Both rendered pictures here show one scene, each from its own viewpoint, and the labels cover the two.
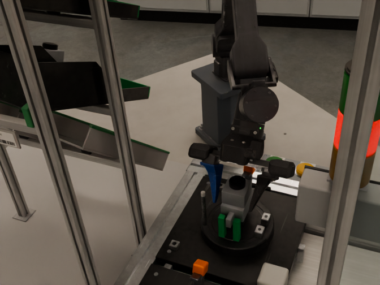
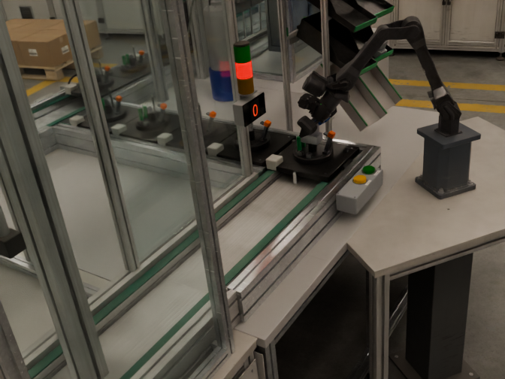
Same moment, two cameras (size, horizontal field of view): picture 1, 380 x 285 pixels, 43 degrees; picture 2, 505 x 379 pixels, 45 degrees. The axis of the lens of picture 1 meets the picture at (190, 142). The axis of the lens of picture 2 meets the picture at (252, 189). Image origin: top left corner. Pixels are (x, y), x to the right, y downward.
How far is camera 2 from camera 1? 2.15 m
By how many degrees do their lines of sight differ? 80
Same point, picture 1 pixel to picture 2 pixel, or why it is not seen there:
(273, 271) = (275, 157)
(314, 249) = (304, 190)
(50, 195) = (379, 128)
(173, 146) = not seen: hidden behind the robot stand
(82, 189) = (385, 137)
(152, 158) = (354, 116)
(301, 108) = (491, 221)
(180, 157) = (416, 166)
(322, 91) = not seen: outside the picture
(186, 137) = not seen: hidden behind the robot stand
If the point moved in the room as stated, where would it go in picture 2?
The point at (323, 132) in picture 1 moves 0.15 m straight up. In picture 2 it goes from (451, 227) to (454, 185)
